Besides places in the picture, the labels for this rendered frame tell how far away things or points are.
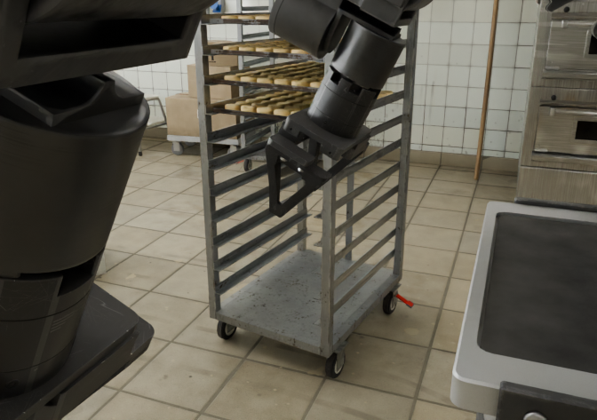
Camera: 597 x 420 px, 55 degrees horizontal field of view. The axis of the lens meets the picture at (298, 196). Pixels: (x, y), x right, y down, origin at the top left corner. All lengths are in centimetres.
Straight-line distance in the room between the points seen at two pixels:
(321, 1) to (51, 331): 43
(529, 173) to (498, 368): 320
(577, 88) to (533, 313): 308
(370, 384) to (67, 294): 183
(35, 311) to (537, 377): 20
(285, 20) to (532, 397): 41
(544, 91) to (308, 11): 286
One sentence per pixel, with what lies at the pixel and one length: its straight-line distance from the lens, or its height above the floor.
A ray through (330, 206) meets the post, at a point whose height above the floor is 63.
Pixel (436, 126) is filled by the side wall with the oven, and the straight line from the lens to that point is 447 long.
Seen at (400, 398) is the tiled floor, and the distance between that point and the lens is 196.
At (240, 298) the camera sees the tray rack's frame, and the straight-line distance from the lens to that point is 217.
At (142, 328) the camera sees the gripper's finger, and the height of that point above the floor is 105.
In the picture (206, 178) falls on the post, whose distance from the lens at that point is 190.
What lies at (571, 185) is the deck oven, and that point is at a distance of 349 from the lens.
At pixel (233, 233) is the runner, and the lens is 205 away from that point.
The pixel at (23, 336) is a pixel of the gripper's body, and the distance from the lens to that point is 20.
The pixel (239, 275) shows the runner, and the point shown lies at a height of 23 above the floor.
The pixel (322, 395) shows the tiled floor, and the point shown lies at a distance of 194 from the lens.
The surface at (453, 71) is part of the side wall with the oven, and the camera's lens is 439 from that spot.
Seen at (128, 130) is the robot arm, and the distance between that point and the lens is 17.
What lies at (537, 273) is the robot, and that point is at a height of 104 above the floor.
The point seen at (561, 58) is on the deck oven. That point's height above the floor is 91.
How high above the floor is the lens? 120
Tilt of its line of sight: 19 degrees down
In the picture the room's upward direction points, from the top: straight up
